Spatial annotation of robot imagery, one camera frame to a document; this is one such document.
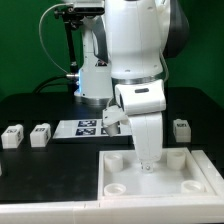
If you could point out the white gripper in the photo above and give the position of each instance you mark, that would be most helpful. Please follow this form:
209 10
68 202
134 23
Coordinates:
143 104

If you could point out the white square tabletop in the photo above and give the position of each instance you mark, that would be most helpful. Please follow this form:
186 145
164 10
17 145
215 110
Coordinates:
175 174

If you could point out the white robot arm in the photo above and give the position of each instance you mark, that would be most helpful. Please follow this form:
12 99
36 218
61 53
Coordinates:
136 35

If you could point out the white sheet with fiducial markers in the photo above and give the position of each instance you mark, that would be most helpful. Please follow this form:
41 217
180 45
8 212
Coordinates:
79 129

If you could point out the white L-shaped obstacle fence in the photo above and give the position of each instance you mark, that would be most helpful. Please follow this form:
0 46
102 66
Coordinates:
186 209

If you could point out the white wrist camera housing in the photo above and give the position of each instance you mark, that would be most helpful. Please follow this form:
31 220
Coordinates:
111 116

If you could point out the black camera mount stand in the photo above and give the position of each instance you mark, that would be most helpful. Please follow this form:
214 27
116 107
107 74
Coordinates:
72 22

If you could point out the grey camera on stand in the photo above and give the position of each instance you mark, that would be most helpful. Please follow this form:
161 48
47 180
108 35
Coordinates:
88 7

